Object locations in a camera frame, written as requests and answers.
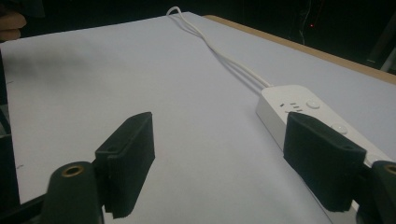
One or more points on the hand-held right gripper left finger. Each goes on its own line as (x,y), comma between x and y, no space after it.
(127,161)

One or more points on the metal stand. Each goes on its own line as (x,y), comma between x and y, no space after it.
(382,43)

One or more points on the white table cover sheet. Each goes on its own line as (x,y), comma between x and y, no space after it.
(193,118)

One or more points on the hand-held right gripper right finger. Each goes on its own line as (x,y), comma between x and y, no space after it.
(320,155)

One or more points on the white power strip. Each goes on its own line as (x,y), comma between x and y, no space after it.
(277,104)

